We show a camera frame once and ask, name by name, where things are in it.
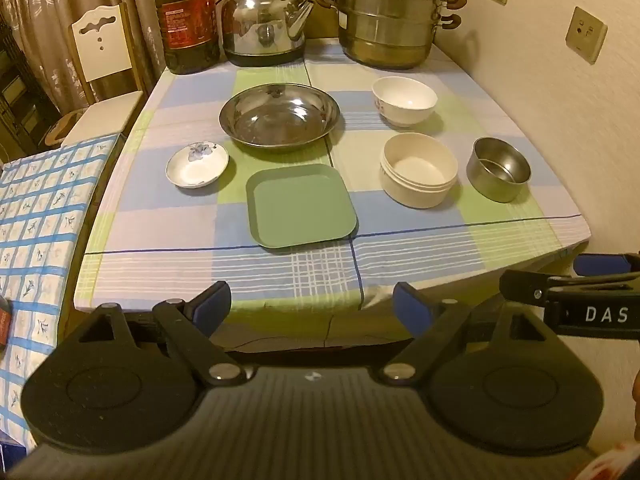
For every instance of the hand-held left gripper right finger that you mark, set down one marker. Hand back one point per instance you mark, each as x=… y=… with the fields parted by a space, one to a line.
x=410 y=306

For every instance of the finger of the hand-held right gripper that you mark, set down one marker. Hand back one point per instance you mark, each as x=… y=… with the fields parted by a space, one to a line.
x=530 y=287
x=602 y=264

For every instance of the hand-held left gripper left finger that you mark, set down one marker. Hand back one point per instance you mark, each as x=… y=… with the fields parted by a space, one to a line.
x=214 y=306

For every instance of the small stainless steel bowl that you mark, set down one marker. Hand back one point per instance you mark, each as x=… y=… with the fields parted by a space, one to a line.
x=492 y=186

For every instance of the cream ribbed bowl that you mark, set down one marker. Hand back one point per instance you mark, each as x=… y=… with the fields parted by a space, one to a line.
x=400 y=191

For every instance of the green square plate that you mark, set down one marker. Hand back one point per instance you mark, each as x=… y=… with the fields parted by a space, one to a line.
x=300 y=210

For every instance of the small white flower saucer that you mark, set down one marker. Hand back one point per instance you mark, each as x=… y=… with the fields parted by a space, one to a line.
x=197 y=172

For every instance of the large stainless steel plate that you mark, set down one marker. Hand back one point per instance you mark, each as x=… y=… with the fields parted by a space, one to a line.
x=280 y=120

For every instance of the white ceramic bowl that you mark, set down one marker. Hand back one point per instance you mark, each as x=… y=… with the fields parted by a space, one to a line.
x=405 y=105

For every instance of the pastel checked tablecloth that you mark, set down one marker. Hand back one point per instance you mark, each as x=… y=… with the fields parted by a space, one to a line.
x=165 y=270

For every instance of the wooden table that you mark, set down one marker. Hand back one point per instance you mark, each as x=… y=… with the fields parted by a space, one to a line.
x=280 y=327

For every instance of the dark red round object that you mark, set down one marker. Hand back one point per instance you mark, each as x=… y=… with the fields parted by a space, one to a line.
x=5 y=322

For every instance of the stainless steel kettle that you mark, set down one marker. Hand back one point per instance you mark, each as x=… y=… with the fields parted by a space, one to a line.
x=255 y=30

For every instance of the white wooden chair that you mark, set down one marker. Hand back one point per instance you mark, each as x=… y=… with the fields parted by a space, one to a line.
x=100 y=50

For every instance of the stainless steel steamer pot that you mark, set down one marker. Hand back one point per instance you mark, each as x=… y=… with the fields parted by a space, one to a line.
x=385 y=25

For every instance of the black rack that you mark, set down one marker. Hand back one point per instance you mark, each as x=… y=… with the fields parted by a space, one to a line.
x=20 y=100

